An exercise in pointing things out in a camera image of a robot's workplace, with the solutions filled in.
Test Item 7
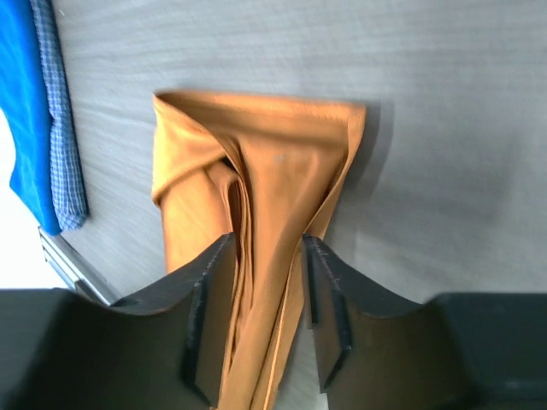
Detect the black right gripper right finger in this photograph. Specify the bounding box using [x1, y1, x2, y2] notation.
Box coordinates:
[302, 235, 546, 409]

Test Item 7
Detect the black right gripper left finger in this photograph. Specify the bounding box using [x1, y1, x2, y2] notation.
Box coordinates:
[1, 234, 236, 409]

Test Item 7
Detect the blue towel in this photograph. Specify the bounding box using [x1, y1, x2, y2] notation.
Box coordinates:
[1, 1, 61, 235]

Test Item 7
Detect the orange satin napkin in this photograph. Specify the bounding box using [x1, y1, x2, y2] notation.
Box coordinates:
[151, 91, 367, 409]

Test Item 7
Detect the blue checkered cloth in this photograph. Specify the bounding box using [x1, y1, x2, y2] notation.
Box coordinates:
[31, 1, 89, 231]

